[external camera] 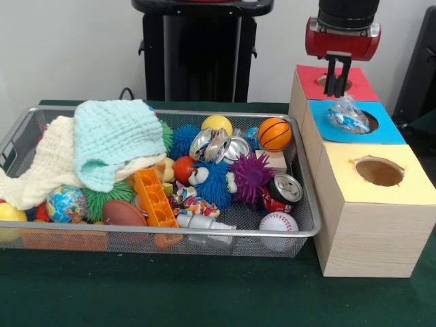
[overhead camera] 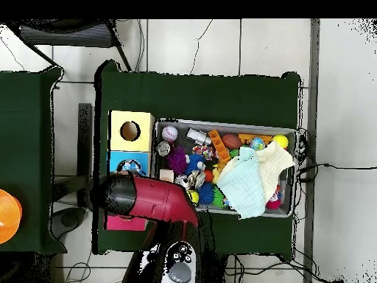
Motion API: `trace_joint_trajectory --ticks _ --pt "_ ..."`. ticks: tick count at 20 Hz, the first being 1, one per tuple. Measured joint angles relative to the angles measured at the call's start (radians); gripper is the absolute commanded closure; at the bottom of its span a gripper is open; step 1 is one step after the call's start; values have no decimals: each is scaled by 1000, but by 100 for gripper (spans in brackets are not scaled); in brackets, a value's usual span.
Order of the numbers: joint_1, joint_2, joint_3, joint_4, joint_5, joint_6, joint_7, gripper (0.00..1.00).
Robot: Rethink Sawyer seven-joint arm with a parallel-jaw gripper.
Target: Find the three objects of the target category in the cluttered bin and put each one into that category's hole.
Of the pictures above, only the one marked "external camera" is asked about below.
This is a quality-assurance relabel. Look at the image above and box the shallow silver mesh bin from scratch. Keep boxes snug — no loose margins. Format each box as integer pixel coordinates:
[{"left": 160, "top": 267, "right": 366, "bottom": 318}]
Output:
[{"left": 0, "top": 104, "right": 323, "bottom": 256}]

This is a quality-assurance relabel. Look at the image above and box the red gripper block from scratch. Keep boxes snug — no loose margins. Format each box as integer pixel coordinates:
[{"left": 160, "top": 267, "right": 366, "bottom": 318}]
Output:
[{"left": 305, "top": 17, "right": 382, "bottom": 99}]

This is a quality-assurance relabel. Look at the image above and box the mint waffle cloth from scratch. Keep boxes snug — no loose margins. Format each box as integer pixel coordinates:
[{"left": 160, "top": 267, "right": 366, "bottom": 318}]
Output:
[{"left": 73, "top": 99, "right": 168, "bottom": 193}]

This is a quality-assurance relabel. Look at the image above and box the white toy baseball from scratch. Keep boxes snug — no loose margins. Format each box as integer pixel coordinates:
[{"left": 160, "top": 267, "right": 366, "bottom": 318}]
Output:
[{"left": 259, "top": 211, "right": 300, "bottom": 251}]

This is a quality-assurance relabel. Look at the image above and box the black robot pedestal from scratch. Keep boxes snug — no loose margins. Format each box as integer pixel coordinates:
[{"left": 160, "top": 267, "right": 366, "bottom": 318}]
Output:
[{"left": 131, "top": 0, "right": 275, "bottom": 103}]

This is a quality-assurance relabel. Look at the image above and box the dark green table cloth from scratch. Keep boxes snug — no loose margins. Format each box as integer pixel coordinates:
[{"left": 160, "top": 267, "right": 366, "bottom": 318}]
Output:
[{"left": 0, "top": 99, "right": 436, "bottom": 327}]

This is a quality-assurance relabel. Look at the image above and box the orange plastic building brick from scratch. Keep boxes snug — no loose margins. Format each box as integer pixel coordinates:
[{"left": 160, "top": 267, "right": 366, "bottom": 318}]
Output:
[{"left": 133, "top": 168, "right": 181, "bottom": 228}]

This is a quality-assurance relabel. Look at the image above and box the dark green side-table cloth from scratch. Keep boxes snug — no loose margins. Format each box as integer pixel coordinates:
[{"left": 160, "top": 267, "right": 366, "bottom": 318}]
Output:
[{"left": 407, "top": 108, "right": 436, "bottom": 139}]

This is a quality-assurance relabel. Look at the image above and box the wooden box with three holes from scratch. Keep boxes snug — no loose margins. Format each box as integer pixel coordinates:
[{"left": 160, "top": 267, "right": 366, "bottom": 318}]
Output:
[{"left": 287, "top": 64, "right": 436, "bottom": 279}]

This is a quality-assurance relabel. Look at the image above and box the orange toy basketball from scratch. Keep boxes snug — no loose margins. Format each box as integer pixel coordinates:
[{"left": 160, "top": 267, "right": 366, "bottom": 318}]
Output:
[{"left": 258, "top": 117, "right": 293, "bottom": 153}]

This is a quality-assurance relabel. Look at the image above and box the black upright panel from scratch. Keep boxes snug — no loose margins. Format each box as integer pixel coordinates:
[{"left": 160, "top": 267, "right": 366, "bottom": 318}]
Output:
[{"left": 391, "top": 5, "right": 436, "bottom": 120}]

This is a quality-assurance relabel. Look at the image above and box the cream waffle cloth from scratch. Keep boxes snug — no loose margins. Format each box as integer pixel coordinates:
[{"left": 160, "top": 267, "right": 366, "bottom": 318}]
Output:
[{"left": 0, "top": 114, "right": 168, "bottom": 211}]

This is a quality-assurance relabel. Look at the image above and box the globe print ball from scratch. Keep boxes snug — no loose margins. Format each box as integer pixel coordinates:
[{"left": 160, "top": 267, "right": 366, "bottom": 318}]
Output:
[{"left": 46, "top": 185, "right": 89, "bottom": 224}]

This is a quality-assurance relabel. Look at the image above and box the brown toy football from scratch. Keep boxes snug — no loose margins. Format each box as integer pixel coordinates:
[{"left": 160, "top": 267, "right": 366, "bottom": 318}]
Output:
[{"left": 102, "top": 200, "right": 149, "bottom": 228}]

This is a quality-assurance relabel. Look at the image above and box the purple spiky rubber ball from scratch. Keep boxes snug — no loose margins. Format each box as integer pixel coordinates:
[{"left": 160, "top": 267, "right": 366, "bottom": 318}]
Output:
[{"left": 230, "top": 152, "right": 276, "bottom": 209}]

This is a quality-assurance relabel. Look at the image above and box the blue spiky toy with eyes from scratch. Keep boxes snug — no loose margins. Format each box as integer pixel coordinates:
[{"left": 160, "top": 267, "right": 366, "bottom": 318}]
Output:
[{"left": 188, "top": 159, "right": 238, "bottom": 209}]

